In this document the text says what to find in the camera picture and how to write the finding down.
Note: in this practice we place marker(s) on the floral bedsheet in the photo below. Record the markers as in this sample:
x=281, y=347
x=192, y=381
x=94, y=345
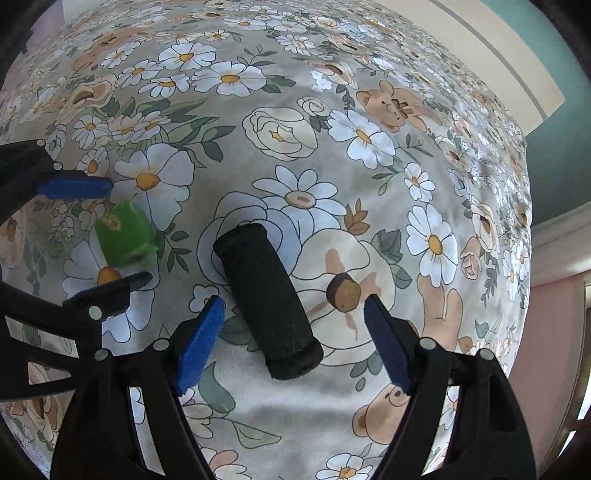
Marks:
x=300, y=138

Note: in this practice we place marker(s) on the beige headboard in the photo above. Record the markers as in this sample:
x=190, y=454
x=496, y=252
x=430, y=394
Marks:
x=508, y=50

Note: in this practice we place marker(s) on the green cube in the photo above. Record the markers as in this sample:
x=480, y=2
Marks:
x=124, y=235

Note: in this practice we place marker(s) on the black foam cylinder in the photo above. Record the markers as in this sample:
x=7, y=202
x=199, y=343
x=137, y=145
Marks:
x=268, y=300

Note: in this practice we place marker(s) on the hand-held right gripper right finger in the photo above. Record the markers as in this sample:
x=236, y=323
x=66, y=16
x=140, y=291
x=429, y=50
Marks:
x=388, y=344

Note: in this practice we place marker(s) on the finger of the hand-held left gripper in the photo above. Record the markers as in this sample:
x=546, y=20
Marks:
x=111, y=287
x=74, y=187

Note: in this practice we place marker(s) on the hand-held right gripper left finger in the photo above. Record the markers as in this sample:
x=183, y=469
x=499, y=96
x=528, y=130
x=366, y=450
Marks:
x=201, y=348

